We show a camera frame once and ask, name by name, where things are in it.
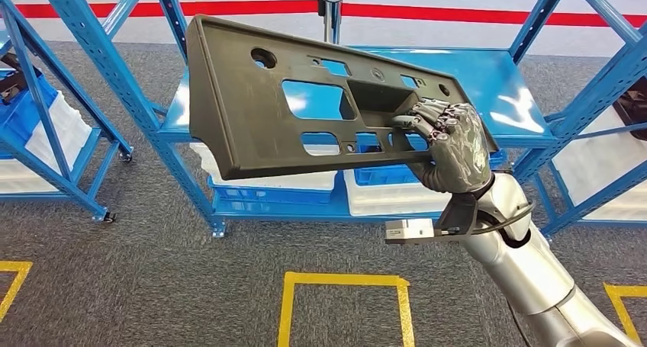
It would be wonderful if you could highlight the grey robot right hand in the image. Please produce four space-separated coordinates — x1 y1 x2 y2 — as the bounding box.
391 98 494 195

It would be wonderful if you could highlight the black plastic panel part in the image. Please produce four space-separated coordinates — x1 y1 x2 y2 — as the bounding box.
185 14 499 182

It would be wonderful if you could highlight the blue metal shelf rack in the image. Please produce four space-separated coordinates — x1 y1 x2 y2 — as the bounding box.
536 122 647 237
35 0 647 239
0 0 135 224

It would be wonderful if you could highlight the blue plastic crate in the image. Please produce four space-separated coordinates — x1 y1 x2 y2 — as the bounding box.
353 149 508 187
0 72 59 159

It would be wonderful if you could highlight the yellow floor tape square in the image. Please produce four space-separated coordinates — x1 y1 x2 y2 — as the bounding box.
604 283 647 345

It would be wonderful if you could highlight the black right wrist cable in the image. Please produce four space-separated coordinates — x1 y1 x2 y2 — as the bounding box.
439 201 536 237

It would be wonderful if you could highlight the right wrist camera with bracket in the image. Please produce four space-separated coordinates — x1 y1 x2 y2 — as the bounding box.
384 190 478 246

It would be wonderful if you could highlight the chrome stanchion post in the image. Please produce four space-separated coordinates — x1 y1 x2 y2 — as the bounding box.
317 0 343 45

